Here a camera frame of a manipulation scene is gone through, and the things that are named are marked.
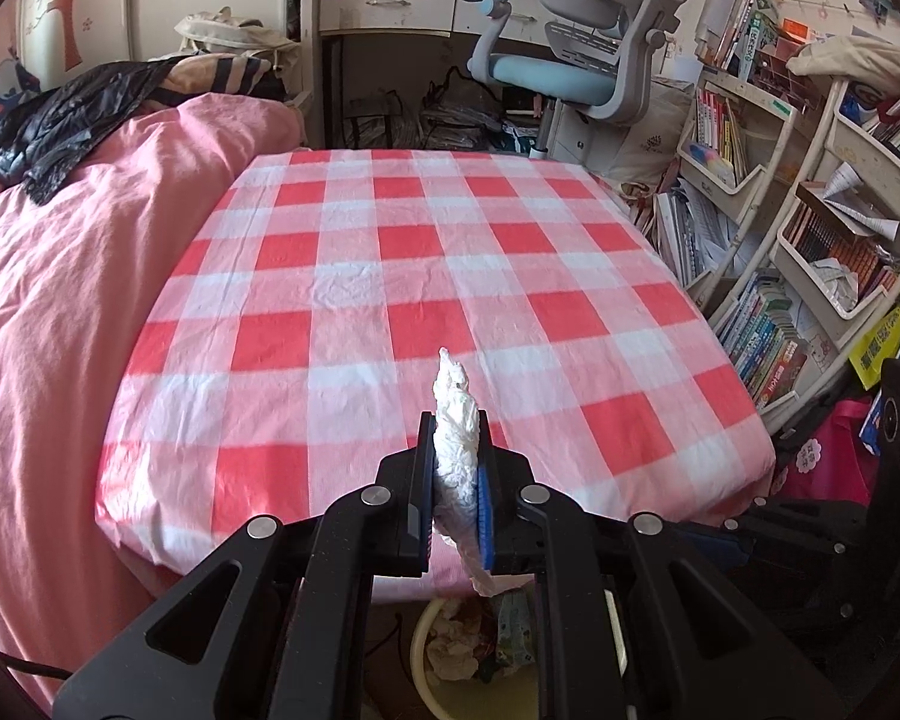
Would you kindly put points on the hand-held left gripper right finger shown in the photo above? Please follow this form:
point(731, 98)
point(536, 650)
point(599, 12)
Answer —
point(484, 517)

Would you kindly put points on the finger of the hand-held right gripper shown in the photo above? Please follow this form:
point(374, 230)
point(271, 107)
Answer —
point(802, 517)
point(720, 546)

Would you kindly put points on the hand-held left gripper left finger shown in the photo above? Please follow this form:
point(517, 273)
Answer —
point(426, 510)

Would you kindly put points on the white tissue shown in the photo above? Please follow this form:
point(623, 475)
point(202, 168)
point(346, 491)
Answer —
point(454, 450)

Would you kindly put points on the yellow plastic bin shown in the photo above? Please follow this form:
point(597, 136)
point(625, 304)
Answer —
point(420, 660)

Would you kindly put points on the pink bag with flower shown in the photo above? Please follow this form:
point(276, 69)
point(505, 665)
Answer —
point(825, 450)

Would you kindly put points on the row of colourful books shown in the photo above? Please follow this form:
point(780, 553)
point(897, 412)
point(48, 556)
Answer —
point(761, 337)

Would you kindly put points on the yellow book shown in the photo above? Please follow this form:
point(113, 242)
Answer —
point(881, 337)

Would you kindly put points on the pink checkered tablecloth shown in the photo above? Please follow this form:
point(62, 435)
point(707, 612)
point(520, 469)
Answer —
point(345, 277)

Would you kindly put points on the row of dark thin books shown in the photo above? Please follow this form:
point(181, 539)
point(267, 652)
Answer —
point(832, 247)

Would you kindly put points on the stack of white papers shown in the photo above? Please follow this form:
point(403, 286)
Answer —
point(690, 232)

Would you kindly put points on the folded white paper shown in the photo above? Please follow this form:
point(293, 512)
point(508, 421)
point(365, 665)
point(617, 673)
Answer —
point(851, 195)

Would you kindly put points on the white book rack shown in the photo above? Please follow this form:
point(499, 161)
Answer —
point(832, 135)
point(765, 165)

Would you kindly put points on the clear storage bag black trim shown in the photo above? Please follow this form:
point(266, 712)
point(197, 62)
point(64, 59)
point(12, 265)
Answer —
point(371, 120)
point(461, 112)

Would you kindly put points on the row of red spine books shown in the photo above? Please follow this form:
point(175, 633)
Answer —
point(720, 131)

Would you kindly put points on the white bag with leaf print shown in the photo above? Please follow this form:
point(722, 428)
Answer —
point(649, 135)

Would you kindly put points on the pink blanket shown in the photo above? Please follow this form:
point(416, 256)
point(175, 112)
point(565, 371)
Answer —
point(60, 315)

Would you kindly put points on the cream cloth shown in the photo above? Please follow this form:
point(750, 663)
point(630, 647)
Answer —
point(855, 56)

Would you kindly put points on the beige striped cloth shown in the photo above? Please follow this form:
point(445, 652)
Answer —
point(225, 75)

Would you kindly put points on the small orange box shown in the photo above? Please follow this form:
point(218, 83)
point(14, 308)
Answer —
point(795, 31)

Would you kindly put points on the stack of upright workbooks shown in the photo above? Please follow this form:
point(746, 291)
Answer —
point(735, 15)

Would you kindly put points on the white desk with drawers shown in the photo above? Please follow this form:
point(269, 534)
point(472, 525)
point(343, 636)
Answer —
point(390, 4)

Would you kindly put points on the beige cloth bag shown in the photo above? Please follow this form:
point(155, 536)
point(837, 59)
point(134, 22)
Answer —
point(225, 34)

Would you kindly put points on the black shiny jacket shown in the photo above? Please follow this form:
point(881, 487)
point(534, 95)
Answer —
point(60, 120)

